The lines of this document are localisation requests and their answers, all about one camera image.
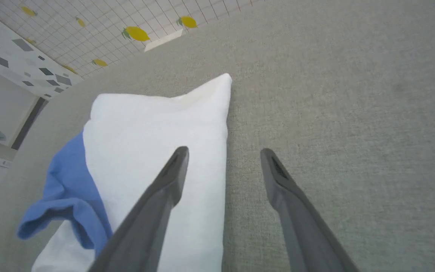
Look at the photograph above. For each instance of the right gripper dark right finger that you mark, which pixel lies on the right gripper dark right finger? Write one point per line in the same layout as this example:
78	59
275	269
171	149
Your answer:
308	234

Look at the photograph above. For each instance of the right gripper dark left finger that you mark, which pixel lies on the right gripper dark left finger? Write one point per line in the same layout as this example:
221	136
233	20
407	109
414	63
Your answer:
145	226

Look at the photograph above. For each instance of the white garment with blue sleeves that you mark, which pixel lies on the white garment with blue sleeves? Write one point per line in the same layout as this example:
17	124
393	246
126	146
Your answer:
145	128

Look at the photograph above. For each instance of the grey fabric sofa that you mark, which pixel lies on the grey fabric sofa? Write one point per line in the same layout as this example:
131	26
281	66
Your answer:
334	94

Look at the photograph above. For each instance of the white box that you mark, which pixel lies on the white box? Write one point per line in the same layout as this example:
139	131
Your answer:
163	40

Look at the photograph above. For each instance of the grey geometric print panel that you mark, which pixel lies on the grey geometric print panel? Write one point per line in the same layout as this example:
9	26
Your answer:
17	60

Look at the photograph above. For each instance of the lemon print partition screen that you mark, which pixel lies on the lemon print partition screen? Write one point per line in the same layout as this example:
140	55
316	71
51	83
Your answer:
108	15

